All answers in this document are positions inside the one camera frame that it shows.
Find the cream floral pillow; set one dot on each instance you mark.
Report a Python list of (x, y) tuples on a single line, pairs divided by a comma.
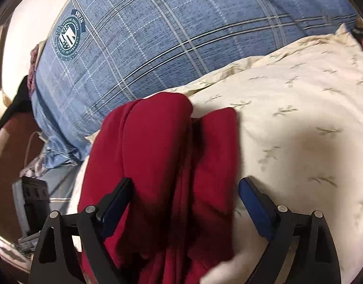
[(288, 124)]

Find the grey plaid bed sheet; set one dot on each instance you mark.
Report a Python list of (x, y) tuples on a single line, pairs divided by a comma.
[(58, 183)]

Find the blue plaid quilt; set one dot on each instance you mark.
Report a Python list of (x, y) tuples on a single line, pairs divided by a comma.
[(175, 35)]

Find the maroon patterned cloth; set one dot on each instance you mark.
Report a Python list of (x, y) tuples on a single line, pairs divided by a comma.
[(33, 65)]

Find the black cloth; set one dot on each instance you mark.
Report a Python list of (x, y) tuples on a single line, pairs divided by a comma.
[(17, 103)]

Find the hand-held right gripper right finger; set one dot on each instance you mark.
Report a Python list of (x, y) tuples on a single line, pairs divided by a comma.
[(257, 210)]

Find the red shirt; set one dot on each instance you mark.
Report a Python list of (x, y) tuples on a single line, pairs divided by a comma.
[(157, 153)]

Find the black and grey device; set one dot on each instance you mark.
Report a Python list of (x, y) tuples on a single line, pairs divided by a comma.
[(32, 201)]

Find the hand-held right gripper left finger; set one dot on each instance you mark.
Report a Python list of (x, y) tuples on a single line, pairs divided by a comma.
[(115, 207)]

